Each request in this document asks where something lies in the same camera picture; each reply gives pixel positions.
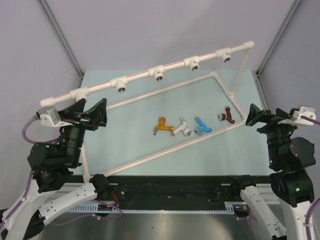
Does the white water faucet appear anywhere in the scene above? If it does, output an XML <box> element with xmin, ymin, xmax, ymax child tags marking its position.
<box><xmin>171</xmin><ymin>118</ymin><xmax>192</xmax><ymax>137</ymax></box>

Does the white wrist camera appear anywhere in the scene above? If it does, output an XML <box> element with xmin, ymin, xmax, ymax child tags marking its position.
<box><xmin>290</xmin><ymin>106</ymin><xmax>316</xmax><ymax>125</ymax></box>
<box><xmin>37</xmin><ymin>106</ymin><xmax>67</xmax><ymax>128</ymax></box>

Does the light blue table mat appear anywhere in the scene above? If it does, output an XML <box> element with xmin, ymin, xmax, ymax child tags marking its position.
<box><xmin>83</xmin><ymin>69</ymin><xmax>271</xmax><ymax>176</ymax></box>

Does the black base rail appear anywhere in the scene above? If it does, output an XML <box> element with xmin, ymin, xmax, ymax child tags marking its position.
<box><xmin>49</xmin><ymin>175</ymin><xmax>245</xmax><ymax>213</ymax></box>

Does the orange water faucet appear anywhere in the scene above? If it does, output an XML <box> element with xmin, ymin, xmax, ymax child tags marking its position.
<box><xmin>153</xmin><ymin>117</ymin><xmax>175</xmax><ymax>135</ymax></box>

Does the white slotted cable duct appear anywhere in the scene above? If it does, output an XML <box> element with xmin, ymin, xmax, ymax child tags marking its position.
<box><xmin>67</xmin><ymin>201</ymin><xmax>241</xmax><ymax>215</ymax></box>

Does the blue water faucet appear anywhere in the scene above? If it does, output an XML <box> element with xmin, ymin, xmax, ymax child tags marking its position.
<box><xmin>194</xmin><ymin>117</ymin><xmax>212</xmax><ymax>135</ymax></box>

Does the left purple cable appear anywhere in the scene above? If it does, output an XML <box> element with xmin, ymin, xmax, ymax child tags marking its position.
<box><xmin>4</xmin><ymin>117</ymin><xmax>41</xmax><ymax>226</ymax></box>

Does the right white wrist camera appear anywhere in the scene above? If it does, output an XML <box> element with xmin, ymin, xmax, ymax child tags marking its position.
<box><xmin>290</xmin><ymin>106</ymin><xmax>316</xmax><ymax>125</ymax></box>

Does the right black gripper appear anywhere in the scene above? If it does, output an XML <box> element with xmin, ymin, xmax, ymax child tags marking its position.
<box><xmin>244</xmin><ymin>102</ymin><xmax>300</xmax><ymax>166</ymax></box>

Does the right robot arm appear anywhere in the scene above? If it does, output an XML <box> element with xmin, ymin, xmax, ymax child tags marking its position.
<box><xmin>230</xmin><ymin>103</ymin><xmax>320</xmax><ymax>240</ymax></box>

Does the brown water faucet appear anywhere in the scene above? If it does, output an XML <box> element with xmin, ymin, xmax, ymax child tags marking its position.
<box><xmin>218</xmin><ymin>106</ymin><xmax>235</xmax><ymax>124</ymax></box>

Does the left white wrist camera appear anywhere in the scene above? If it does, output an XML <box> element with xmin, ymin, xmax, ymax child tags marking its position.
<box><xmin>37</xmin><ymin>106</ymin><xmax>67</xmax><ymax>128</ymax></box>

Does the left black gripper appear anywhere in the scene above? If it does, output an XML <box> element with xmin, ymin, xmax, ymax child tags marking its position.
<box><xmin>59</xmin><ymin>97</ymin><xmax>108</xmax><ymax>166</ymax></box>

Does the white PVC pipe frame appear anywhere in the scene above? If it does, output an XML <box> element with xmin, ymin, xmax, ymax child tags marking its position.
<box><xmin>40</xmin><ymin>41</ymin><xmax>255</xmax><ymax>177</ymax></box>

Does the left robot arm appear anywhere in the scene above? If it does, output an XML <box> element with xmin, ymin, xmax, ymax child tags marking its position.
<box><xmin>0</xmin><ymin>98</ymin><xmax>111</xmax><ymax>240</ymax></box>

